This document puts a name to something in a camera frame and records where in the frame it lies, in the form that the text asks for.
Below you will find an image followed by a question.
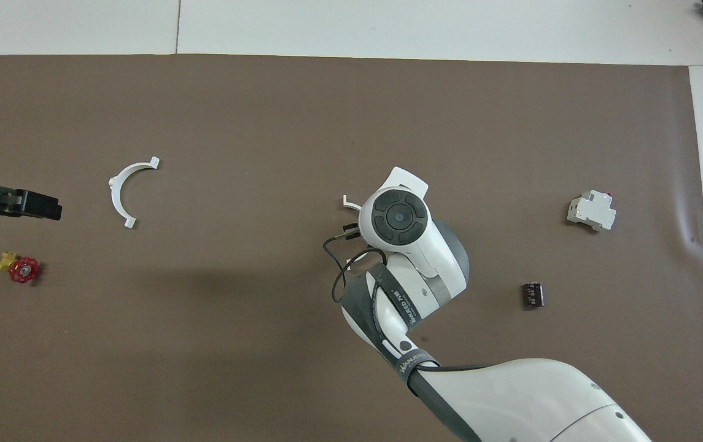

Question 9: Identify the white circuit breaker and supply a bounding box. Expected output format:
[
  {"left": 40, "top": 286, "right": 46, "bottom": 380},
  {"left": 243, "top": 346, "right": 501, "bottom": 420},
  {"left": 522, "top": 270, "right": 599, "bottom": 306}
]
[{"left": 566, "top": 190, "right": 617, "bottom": 232}]

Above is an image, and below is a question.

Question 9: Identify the black cylindrical capacitor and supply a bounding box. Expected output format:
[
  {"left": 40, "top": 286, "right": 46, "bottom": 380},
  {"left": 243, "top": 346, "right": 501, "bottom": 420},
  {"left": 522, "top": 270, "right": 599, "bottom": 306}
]
[{"left": 522, "top": 281, "right": 546, "bottom": 309}]

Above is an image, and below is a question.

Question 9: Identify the brown paper table mat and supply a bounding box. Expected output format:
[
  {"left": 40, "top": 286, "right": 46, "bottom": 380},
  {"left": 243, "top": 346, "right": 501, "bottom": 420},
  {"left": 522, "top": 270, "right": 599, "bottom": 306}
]
[{"left": 0, "top": 54, "right": 703, "bottom": 442}]

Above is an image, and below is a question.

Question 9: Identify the red and yellow valve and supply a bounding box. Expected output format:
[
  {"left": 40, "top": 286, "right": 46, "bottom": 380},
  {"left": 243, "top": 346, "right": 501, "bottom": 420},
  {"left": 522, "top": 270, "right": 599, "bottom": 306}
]
[{"left": 0, "top": 250, "right": 42, "bottom": 285}]

